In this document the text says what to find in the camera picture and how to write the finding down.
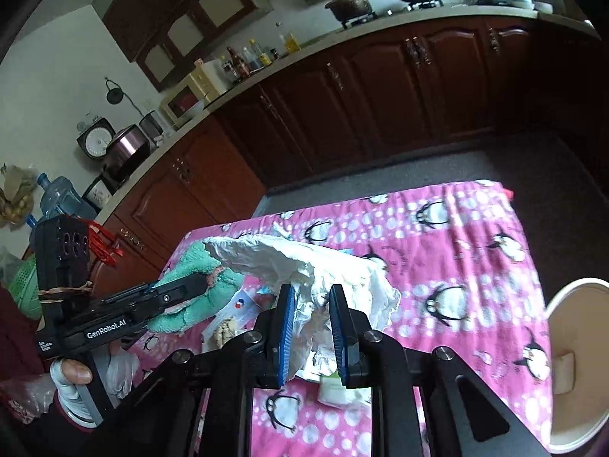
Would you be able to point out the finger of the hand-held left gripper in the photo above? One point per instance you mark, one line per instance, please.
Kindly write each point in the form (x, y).
(128, 294)
(183, 288)

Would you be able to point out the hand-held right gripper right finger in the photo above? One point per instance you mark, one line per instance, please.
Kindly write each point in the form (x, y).
(338, 338)

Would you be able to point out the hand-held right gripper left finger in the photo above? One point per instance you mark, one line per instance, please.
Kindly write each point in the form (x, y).
(285, 338)

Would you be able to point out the teal fluffy towel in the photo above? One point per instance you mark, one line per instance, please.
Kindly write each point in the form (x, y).
(190, 259)

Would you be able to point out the white tissue paper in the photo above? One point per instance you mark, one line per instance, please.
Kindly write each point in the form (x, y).
(285, 262)

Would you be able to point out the white round bucket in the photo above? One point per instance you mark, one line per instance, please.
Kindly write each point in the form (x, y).
(585, 342)

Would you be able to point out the person's left forearm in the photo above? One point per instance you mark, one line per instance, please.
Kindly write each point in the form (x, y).
(66, 426)

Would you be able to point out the person's left hand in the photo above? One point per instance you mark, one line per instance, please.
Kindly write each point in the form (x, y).
(66, 376)

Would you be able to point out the green plastic basket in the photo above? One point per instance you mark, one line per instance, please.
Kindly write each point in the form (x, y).
(26, 285)

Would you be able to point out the red plastic ribbon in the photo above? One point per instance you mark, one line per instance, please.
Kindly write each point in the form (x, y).
(105, 243)

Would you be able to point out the white packet with round logo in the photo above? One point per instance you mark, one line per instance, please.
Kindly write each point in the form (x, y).
(240, 305)

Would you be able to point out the beige food scrap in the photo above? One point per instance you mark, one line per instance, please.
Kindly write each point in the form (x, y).
(222, 335)

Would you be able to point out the blue water jug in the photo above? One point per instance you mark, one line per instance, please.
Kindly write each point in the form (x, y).
(64, 197)

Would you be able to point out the bag of potatoes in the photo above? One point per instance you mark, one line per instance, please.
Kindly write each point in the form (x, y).
(16, 197)

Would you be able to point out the small framed box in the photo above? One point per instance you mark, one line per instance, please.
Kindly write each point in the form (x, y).
(99, 193)

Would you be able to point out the round kitchen scale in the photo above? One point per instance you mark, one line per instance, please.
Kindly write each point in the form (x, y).
(95, 139)

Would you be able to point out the maroon rice cooker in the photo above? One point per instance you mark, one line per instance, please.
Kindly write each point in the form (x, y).
(127, 150)

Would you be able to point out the pink penguin printed tablecloth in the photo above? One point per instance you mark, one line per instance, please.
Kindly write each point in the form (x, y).
(452, 257)

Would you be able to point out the silver kettle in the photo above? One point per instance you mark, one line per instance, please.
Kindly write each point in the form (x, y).
(151, 126)

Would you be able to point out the cream microwave oven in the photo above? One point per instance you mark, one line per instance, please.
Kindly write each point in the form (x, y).
(183, 102)

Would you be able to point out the cream plastic canister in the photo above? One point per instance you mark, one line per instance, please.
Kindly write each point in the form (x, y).
(209, 78)

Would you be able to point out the dark sauce bottle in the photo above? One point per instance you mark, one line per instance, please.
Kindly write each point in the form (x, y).
(235, 64)

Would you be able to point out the dark wooden lower cabinets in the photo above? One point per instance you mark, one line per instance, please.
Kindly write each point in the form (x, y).
(380, 100)

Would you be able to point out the yellow oil bottle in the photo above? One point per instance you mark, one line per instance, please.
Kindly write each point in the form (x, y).
(291, 44)

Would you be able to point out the dark wooden wall cabinets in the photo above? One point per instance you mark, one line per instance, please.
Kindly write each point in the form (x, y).
(190, 19)

